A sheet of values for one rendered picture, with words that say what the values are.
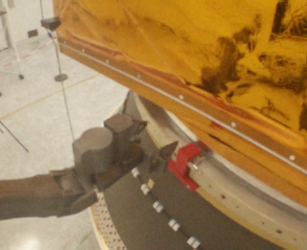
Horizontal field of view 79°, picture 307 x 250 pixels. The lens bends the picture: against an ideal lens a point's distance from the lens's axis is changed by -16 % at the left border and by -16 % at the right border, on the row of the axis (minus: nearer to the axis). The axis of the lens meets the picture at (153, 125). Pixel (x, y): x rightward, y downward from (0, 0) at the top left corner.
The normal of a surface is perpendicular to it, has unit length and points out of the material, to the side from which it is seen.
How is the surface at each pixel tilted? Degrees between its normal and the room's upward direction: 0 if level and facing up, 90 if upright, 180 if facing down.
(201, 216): 62
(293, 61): 90
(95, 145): 1
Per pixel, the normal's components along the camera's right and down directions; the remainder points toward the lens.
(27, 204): 0.62, 0.44
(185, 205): -0.65, -0.04
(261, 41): -0.65, 0.43
